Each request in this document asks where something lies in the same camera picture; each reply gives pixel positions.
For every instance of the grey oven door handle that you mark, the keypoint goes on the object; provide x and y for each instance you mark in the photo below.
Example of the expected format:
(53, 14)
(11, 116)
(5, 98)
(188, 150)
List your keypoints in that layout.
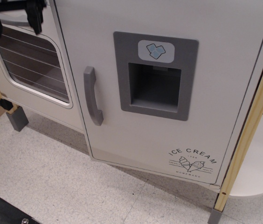
(19, 20)

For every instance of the grey post foot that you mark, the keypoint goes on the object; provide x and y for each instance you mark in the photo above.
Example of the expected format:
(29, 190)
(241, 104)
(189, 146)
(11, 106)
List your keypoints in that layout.
(18, 119)
(214, 217)

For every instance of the white toy oven door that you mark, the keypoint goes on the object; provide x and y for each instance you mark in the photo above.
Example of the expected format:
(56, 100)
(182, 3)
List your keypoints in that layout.
(35, 72)

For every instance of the grey fridge door handle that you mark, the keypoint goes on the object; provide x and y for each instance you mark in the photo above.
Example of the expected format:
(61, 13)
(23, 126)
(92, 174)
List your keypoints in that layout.
(89, 78)

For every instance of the light wooden corner post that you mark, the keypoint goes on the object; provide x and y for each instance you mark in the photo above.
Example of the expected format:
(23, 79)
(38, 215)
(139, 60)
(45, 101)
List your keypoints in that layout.
(247, 134)

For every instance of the white toy fridge door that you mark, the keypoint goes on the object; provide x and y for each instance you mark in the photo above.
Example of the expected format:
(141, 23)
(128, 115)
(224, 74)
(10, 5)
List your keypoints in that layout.
(228, 67)

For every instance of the grey right post foot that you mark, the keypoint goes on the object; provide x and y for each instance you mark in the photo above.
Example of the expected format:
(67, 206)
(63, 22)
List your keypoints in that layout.
(214, 217)

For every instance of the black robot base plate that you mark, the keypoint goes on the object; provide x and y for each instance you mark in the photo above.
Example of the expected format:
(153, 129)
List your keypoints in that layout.
(9, 214)

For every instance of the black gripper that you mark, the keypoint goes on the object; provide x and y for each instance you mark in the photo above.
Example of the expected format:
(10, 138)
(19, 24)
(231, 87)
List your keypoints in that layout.
(33, 9)

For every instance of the grey left post foot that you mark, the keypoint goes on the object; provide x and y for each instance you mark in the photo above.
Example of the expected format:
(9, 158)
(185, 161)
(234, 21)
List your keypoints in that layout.
(18, 119)

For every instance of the white round table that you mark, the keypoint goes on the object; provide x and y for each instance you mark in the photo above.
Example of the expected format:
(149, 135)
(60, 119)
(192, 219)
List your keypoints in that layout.
(249, 181)

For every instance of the black clamp knob left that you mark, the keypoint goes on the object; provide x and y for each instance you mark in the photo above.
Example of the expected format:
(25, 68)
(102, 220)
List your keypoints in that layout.
(5, 104)

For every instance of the grey ice dispenser panel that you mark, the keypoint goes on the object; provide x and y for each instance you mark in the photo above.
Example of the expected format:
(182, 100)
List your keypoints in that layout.
(155, 74)

